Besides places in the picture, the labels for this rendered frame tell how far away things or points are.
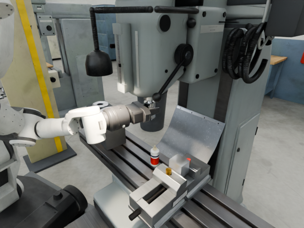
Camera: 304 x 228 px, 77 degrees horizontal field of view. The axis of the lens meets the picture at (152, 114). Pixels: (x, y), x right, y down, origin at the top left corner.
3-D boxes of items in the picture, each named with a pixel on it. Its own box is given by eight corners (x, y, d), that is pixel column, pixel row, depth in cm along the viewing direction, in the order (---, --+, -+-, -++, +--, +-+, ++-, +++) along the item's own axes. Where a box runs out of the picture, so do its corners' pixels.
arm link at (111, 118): (116, 106, 65) (83, 114, 59) (122, 136, 67) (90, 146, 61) (106, 105, 74) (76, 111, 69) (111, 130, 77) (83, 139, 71)
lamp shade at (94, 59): (80, 74, 52) (76, 51, 49) (97, 68, 58) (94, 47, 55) (103, 77, 49) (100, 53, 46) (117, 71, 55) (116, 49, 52)
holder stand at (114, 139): (106, 151, 101) (102, 117, 92) (90, 133, 116) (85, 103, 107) (126, 142, 108) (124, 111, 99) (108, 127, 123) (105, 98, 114)
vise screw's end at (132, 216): (131, 222, 62) (131, 218, 61) (128, 218, 63) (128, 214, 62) (140, 214, 64) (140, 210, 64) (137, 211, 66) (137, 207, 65)
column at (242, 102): (208, 256, 140) (265, 19, 69) (163, 214, 170) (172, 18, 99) (239, 213, 170) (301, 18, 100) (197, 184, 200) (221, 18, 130)
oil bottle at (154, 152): (154, 168, 89) (154, 149, 84) (149, 163, 92) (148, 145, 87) (160, 164, 92) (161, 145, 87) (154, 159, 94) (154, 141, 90)
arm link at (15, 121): (4, 146, 70) (-46, 131, 49) (13, 113, 74) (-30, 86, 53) (38, 147, 71) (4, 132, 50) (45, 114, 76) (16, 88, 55)
